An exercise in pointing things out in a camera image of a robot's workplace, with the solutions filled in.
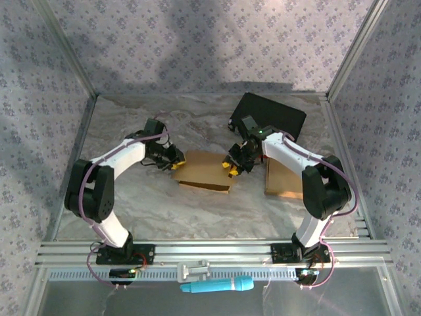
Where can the brown cardboard box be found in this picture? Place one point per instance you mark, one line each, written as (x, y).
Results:
(283, 184)
(200, 168)

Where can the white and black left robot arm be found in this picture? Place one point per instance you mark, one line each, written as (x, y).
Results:
(128, 154)

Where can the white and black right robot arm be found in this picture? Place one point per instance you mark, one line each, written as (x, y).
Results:
(286, 154)

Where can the black hard case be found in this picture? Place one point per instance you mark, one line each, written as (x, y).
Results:
(283, 115)

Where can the light blue pen tool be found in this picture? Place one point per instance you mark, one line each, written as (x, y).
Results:
(213, 284)

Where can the black left controller board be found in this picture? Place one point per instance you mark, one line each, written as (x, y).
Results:
(120, 273)

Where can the black controller board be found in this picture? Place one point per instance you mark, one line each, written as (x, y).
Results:
(120, 273)
(304, 278)

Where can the black right controller board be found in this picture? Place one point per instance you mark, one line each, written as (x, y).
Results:
(304, 278)

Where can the shiny metal sheet panel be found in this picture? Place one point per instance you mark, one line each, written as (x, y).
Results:
(296, 303)

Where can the thin aluminium table edge rail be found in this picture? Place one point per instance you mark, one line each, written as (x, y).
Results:
(112, 93)

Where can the grey table side rail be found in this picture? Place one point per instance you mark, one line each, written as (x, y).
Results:
(78, 145)

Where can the aluminium rail with arm bases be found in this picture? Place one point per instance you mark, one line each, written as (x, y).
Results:
(213, 251)

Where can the aluminium table side rail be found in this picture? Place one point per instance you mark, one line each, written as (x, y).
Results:
(338, 138)

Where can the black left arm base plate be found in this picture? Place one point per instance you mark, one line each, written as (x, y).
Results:
(148, 253)

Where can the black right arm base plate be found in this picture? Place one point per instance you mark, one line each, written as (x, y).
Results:
(279, 255)

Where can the grey clamp bracket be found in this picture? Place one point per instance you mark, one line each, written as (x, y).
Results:
(194, 270)

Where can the aluminium corner post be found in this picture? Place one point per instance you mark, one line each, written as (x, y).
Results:
(355, 49)
(67, 49)

